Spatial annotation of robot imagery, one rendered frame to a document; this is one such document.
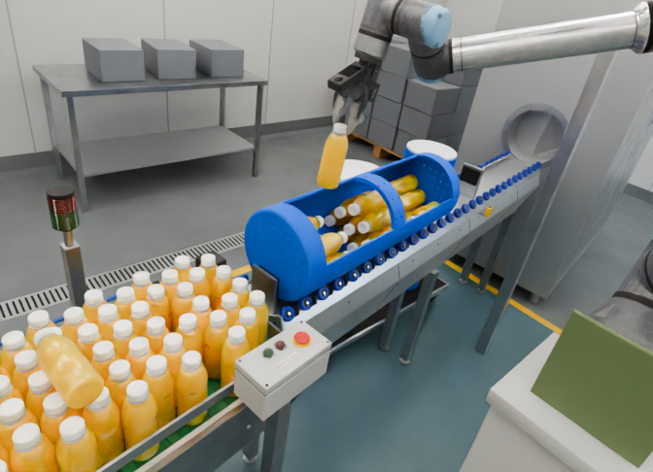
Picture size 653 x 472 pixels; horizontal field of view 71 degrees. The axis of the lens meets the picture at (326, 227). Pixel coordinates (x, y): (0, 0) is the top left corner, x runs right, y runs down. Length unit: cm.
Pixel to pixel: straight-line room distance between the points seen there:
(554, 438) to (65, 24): 409
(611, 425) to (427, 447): 136
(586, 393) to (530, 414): 12
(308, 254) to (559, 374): 64
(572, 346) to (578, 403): 13
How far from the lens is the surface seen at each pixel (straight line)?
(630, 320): 105
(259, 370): 99
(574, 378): 108
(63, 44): 435
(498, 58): 131
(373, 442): 229
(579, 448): 110
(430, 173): 193
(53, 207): 131
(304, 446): 222
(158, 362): 104
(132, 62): 371
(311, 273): 124
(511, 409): 110
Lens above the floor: 184
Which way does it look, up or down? 30 degrees down
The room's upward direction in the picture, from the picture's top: 9 degrees clockwise
